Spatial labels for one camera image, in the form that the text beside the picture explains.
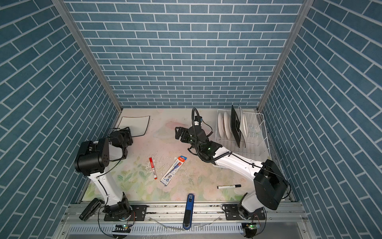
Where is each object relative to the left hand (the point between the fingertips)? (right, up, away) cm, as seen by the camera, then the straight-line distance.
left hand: (130, 127), depth 100 cm
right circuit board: (+73, -47, -29) cm, 91 cm away
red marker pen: (+19, -24, -11) cm, 33 cm away
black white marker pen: (+61, -33, -17) cm, 72 cm away
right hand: (+36, 0, -21) cm, 42 cm away
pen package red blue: (+28, -29, -15) cm, 43 cm away
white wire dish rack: (+74, -3, -11) cm, 75 cm away
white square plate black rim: (+2, +1, +9) cm, 9 cm away
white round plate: (+60, +2, -7) cm, 60 cm away
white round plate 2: (+65, +1, -7) cm, 65 cm away
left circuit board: (+10, -49, -28) cm, 57 cm away
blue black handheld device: (+42, -42, -26) cm, 64 cm away
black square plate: (+68, +2, -13) cm, 70 cm away
